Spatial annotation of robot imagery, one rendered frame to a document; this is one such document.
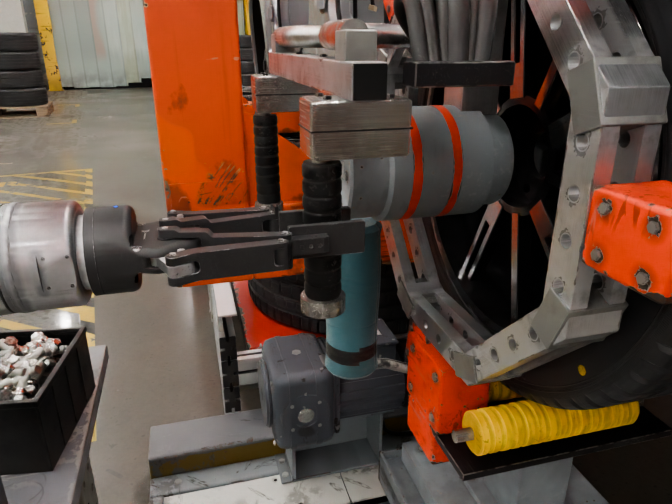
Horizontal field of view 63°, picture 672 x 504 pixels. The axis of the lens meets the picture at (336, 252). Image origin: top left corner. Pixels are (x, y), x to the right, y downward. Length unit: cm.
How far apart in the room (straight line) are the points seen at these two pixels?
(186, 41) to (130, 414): 107
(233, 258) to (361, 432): 100
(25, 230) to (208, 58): 66
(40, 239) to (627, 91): 47
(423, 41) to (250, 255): 22
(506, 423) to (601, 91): 45
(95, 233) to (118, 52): 1305
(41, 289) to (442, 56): 37
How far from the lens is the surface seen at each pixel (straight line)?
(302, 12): 314
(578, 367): 69
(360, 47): 48
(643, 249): 47
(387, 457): 127
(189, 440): 139
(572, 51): 53
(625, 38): 55
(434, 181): 65
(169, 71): 107
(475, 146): 67
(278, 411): 110
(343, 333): 87
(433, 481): 113
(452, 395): 81
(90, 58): 1350
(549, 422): 81
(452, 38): 49
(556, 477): 105
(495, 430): 77
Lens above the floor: 100
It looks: 21 degrees down
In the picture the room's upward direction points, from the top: straight up
